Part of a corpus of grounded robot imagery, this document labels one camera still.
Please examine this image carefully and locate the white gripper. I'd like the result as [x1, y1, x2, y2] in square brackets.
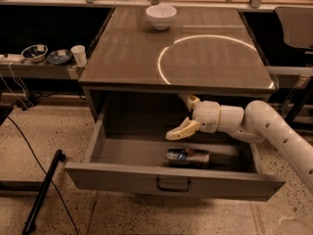
[165, 94, 220, 141]

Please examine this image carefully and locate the red bull can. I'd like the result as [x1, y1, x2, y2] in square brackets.
[166, 149, 209, 165]

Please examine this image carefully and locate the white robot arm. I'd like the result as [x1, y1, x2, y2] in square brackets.
[165, 94, 313, 192]

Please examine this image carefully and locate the open top drawer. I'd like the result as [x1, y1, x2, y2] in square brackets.
[65, 99, 287, 203]

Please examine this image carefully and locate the white ceramic bowl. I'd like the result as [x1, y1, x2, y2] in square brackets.
[146, 4, 177, 30]

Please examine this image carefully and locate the white paper cup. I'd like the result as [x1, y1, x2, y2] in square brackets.
[70, 45, 87, 66]

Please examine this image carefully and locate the blue shallow dish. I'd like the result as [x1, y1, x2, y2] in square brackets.
[47, 49, 72, 65]

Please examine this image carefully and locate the grey chair back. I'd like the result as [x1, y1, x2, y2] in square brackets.
[275, 7, 313, 48]

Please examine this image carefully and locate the blue patterned bowl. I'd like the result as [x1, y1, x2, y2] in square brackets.
[22, 44, 48, 63]

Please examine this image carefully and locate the grey side shelf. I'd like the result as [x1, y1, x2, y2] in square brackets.
[0, 62, 84, 79]

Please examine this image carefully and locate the white power strip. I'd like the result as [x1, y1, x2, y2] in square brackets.
[0, 54, 23, 63]

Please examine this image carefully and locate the black floor bar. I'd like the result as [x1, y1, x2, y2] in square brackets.
[22, 150, 66, 235]

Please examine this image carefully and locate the black drawer handle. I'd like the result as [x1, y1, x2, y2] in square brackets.
[156, 178, 191, 193]

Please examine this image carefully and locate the black floor cable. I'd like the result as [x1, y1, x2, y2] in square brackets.
[6, 115, 80, 235]

